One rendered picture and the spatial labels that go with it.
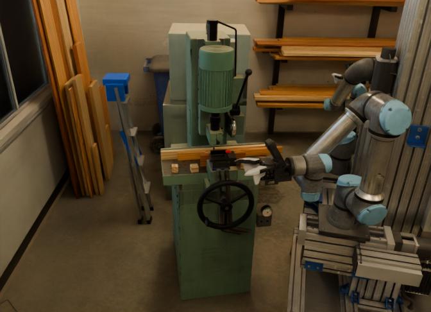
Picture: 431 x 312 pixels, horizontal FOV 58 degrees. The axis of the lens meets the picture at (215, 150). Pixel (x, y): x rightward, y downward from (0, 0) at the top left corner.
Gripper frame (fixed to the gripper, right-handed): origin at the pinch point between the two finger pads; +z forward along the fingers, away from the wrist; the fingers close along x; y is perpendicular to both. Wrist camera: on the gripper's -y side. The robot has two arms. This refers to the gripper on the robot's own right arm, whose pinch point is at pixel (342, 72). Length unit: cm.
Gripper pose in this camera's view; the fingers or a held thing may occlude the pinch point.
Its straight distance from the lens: 276.5
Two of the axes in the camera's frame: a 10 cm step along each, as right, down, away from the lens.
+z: -0.2, -4.5, 8.9
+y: 1.2, 8.9, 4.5
